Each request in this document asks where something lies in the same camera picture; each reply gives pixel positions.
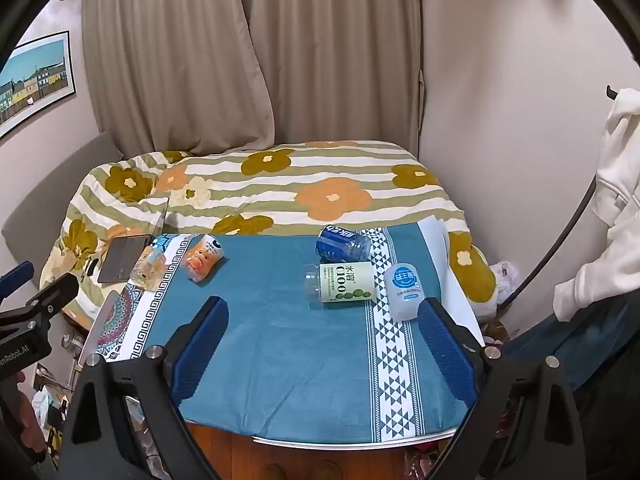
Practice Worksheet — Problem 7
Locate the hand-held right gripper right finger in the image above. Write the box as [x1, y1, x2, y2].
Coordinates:
[416, 297, 588, 480]

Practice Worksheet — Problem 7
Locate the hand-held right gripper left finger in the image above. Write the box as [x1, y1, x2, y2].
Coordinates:
[57, 296, 231, 480]

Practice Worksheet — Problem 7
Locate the small clear bottle blue label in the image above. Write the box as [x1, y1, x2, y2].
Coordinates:
[130, 236, 168, 291]

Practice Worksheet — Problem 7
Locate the blue denim clothing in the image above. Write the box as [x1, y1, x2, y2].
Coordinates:
[506, 296, 640, 395]

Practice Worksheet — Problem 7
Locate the white plastic bottle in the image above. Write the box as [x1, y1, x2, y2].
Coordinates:
[384, 263, 426, 323]

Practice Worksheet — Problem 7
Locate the mandala patterned cloth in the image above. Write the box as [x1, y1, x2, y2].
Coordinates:
[87, 284, 147, 362]

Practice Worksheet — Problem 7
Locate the black curved tube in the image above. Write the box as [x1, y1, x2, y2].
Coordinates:
[497, 178, 598, 312]

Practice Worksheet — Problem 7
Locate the blue patterned tablecloth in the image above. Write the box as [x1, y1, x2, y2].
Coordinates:
[127, 222, 476, 445]

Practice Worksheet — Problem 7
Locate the grey laptop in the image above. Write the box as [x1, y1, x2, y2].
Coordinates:
[96, 199, 171, 284]

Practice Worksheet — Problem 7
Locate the floral striped blanket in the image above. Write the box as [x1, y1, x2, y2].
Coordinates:
[39, 140, 498, 332]

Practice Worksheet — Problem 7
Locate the grey padded headboard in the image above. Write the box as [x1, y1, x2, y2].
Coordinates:
[1, 132, 125, 288]

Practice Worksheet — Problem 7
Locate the green label clear bottle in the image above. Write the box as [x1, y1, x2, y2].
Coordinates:
[304, 261, 377, 310]

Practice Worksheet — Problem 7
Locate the white plastic bag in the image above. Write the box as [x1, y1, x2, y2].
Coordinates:
[487, 260, 522, 318]

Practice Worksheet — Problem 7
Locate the framed wall poster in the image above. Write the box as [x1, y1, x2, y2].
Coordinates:
[0, 30, 77, 140]

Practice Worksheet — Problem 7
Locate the blue label plastic bottle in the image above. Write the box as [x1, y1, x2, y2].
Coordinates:
[315, 224, 373, 262]

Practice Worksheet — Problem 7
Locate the person's left hand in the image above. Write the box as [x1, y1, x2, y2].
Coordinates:
[14, 371, 38, 433]

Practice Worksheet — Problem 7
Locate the beige curtain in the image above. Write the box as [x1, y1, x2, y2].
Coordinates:
[82, 0, 426, 158]

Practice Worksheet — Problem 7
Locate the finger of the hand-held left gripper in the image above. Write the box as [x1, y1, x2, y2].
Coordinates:
[0, 272, 81, 332]
[0, 261, 35, 302]

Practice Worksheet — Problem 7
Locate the white hooded sweatshirt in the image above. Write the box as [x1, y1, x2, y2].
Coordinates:
[553, 88, 640, 323]

